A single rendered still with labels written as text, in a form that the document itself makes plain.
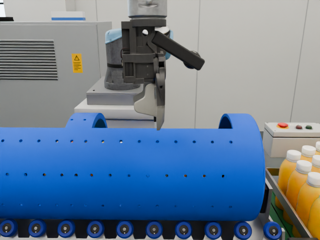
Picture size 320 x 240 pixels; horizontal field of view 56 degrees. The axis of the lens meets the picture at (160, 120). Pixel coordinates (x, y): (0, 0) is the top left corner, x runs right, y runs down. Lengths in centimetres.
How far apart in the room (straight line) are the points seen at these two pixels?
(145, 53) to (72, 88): 189
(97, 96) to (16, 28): 147
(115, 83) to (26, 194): 60
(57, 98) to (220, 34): 195
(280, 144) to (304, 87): 278
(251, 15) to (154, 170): 306
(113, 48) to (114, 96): 18
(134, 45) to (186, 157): 28
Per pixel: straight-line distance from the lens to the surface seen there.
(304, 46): 380
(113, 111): 114
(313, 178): 86
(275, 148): 113
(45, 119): 261
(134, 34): 58
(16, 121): 273
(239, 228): 82
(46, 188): 75
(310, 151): 103
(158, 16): 57
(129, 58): 57
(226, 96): 368
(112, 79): 122
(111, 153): 70
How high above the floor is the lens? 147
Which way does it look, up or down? 19 degrees down
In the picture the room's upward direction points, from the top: straight up
